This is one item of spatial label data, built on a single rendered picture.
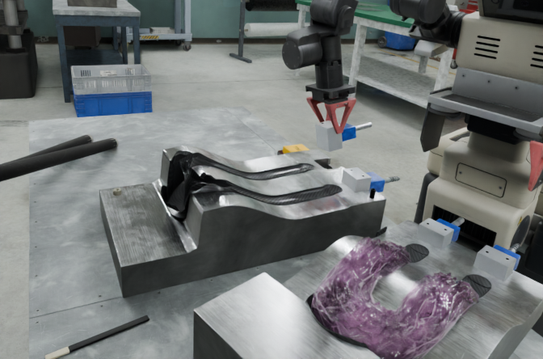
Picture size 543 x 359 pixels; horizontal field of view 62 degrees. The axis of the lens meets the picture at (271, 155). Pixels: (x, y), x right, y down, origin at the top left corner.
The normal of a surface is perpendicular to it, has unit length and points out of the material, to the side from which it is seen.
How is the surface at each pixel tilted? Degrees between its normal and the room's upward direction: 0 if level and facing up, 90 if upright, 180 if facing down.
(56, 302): 0
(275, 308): 0
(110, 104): 91
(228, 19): 90
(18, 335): 0
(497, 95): 90
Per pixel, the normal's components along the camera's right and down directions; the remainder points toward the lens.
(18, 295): 0.07, -0.91
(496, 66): -0.73, 0.34
